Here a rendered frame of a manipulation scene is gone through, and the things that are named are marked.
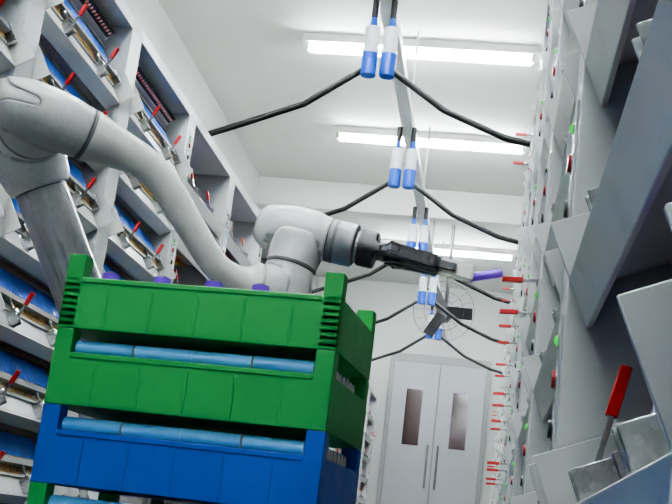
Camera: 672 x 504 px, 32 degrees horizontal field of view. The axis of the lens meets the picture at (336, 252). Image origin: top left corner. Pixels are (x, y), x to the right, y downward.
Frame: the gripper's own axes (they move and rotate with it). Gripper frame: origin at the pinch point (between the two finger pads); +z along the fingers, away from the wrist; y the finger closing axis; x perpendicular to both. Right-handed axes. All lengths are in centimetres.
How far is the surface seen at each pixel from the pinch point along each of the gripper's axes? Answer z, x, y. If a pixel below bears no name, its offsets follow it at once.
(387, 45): -59, -124, 187
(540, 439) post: 21, 34, -57
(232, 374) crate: -12, 42, -110
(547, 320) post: 18, 18, -57
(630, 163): 18, 31, -163
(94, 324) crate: -28, 40, -108
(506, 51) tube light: -25, -201, 342
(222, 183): -117, -66, 224
